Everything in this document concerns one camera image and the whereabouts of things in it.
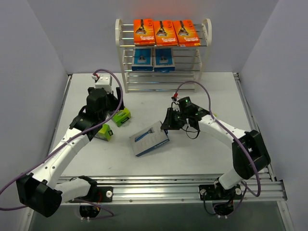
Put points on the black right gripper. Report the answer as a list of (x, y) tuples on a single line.
[(170, 119)]

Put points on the aluminium rail base frame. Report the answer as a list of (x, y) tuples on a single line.
[(170, 174)]

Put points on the grey Harry's box blue razor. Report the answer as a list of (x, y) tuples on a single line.
[(148, 139)]

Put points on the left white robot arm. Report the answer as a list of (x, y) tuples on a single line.
[(39, 189)]

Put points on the black green Gillette Labs carton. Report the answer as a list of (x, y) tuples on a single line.
[(105, 133)]

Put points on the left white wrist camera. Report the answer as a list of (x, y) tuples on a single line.
[(103, 81)]

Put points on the green black Gillette Labs box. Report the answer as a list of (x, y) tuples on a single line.
[(121, 117)]

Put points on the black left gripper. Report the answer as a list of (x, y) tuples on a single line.
[(115, 100)]

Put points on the orange Gillette Fusion5 razor box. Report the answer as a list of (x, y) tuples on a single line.
[(186, 33)]

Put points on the small orange Gillette razor box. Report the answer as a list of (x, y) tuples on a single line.
[(143, 32)]

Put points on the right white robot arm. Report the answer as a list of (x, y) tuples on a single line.
[(249, 153)]

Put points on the white chrome-bar shelf rack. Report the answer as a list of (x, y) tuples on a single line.
[(190, 62)]

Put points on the Harry's blade cartridge pack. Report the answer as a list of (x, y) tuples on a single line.
[(163, 60)]

